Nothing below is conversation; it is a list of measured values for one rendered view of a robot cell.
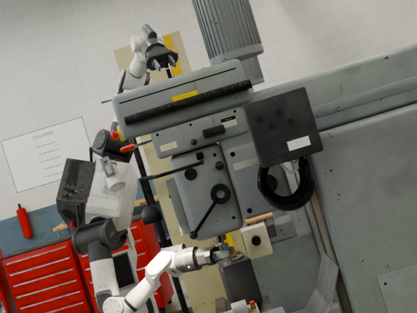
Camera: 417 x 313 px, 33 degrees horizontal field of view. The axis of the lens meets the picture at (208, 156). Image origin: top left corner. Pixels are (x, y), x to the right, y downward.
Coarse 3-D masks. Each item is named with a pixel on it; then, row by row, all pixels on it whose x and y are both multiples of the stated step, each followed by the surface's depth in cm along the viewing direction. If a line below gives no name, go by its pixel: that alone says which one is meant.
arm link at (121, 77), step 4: (120, 72) 298; (124, 72) 294; (120, 76) 293; (124, 76) 293; (120, 80) 293; (120, 84) 294; (120, 88) 296; (120, 92) 296; (112, 120) 297; (116, 120) 295
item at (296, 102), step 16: (272, 96) 218; (288, 96) 218; (304, 96) 218; (256, 112) 218; (272, 112) 218; (288, 112) 218; (304, 112) 218; (256, 128) 218; (272, 128) 217; (288, 128) 218; (304, 128) 219; (256, 144) 219; (272, 144) 219; (288, 144) 219; (304, 144) 219; (320, 144) 219; (272, 160) 219; (288, 160) 219
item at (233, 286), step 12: (240, 252) 306; (240, 264) 287; (228, 276) 287; (240, 276) 287; (252, 276) 288; (228, 288) 289; (240, 288) 287; (252, 288) 288; (240, 300) 287; (252, 300) 288
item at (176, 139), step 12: (240, 108) 243; (192, 120) 244; (204, 120) 243; (216, 120) 243; (228, 120) 243; (240, 120) 243; (156, 132) 244; (168, 132) 243; (180, 132) 243; (192, 132) 243; (228, 132) 243; (240, 132) 244; (156, 144) 243; (168, 144) 243; (180, 144) 243; (204, 144) 244; (168, 156) 245
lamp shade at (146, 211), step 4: (144, 208) 253; (148, 208) 251; (152, 208) 251; (156, 208) 252; (144, 212) 251; (148, 212) 251; (152, 212) 251; (156, 212) 251; (160, 212) 253; (144, 216) 251; (148, 216) 250; (152, 216) 250; (156, 216) 251; (160, 216) 252; (144, 220) 252; (148, 220) 250; (152, 220) 250; (156, 220) 251; (144, 224) 253
